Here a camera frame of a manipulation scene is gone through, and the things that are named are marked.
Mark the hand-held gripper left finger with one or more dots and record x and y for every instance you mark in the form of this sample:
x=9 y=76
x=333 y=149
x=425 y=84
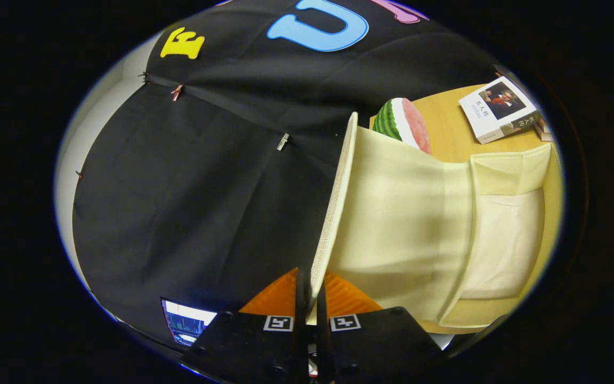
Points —
x=300 y=341

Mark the brown hardcover book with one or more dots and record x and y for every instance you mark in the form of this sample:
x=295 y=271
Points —
x=544 y=130

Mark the white portrait cover book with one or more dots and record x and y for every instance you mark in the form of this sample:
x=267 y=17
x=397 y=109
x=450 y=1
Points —
x=491 y=117

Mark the red cloth clip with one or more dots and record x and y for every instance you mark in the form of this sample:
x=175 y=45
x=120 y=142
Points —
x=177 y=92

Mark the watermelon slice toy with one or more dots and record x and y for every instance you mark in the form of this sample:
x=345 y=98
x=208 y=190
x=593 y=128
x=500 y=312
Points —
x=408 y=122

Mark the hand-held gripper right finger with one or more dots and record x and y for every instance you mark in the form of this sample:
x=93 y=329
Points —
x=324 y=346

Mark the beige fabric storage box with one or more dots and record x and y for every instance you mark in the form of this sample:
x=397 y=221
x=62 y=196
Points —
x=403 y=213

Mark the silver cloth clip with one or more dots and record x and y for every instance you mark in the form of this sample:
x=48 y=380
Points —
x=283 y=141

